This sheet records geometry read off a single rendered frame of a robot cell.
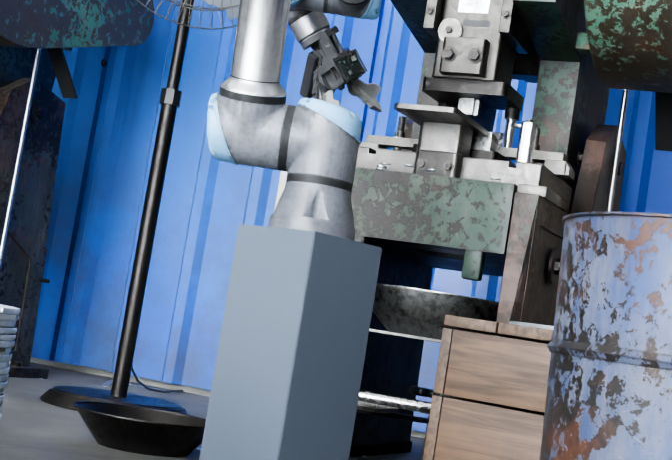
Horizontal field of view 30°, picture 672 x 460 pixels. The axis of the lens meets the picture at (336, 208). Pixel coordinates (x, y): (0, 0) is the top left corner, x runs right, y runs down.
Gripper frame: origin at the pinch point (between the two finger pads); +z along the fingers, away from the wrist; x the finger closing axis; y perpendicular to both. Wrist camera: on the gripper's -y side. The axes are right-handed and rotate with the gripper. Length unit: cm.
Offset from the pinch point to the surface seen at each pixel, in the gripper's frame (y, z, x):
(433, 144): 1.4, 11.2, 15.8
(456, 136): 5.9, 12.0, 18.6
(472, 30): 5.8, -7.0, 38.8
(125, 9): -122, -68, 48
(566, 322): 91, 35, -66
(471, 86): 2.7, 3.9, 33.4
